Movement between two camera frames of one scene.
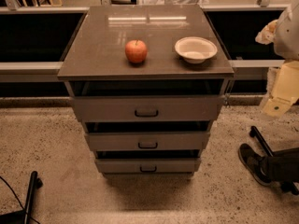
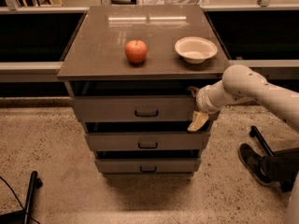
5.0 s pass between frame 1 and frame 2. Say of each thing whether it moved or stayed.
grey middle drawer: stayed
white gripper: moved
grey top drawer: stayed
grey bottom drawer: stayed
